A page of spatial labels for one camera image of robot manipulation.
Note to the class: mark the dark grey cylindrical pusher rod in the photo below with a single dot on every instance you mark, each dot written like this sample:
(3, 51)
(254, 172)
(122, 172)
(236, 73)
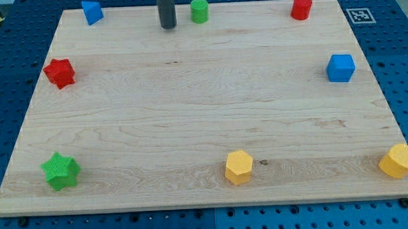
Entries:
(167, 13)

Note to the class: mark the green cylinder block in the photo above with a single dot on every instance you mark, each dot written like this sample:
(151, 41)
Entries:
(199, 11)

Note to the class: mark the blue triangular prism block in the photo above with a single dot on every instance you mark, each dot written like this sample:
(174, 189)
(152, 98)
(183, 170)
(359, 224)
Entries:
(92, 11)

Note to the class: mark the red star block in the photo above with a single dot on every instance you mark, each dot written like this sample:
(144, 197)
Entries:
(60, 72)

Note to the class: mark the red cylinder block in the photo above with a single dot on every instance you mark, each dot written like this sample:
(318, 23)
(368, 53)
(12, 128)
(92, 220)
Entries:
(301, 9)

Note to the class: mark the light wooden board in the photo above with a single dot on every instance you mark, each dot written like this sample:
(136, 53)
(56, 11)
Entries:
(154, 113)

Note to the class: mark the yellow hexagon block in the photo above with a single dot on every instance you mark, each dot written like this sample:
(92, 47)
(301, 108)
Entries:
(238, 167)

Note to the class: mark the blue cube block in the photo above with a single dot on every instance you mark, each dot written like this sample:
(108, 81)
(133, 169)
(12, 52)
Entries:
(340, 68)

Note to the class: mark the white fiducial marker tag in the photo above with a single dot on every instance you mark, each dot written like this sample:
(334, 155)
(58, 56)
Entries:
(360, 15)

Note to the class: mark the green star block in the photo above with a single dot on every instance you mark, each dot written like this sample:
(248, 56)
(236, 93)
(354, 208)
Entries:
(61, 172)

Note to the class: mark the yellow heart-shaped block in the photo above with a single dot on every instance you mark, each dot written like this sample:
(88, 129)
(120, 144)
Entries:
(395, 161)

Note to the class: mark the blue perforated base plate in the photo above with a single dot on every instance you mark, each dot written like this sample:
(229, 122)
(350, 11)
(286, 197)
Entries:
(25, 36)

